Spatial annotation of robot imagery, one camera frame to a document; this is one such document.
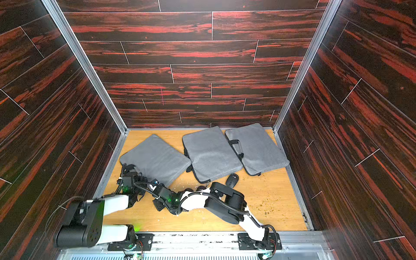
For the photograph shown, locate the grey laptop bag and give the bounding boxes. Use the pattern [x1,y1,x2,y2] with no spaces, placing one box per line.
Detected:
[182,126,243,184]
[225,123,289,176]
[120,134,191,187]

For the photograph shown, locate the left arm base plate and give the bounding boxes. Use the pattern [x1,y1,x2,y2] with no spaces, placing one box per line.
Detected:
[107,233,154,253]

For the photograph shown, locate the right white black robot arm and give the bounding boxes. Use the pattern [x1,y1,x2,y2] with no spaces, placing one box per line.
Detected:
[147,180,282,251]

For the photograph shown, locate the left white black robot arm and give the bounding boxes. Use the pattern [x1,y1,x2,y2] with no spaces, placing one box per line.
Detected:
[54,172,147,251]

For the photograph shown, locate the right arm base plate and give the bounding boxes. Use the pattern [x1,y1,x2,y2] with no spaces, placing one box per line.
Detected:
[237,233,282,251]

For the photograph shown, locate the aluminium front rail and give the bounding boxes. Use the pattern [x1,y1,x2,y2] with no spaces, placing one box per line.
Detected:
[58,231,336,260]

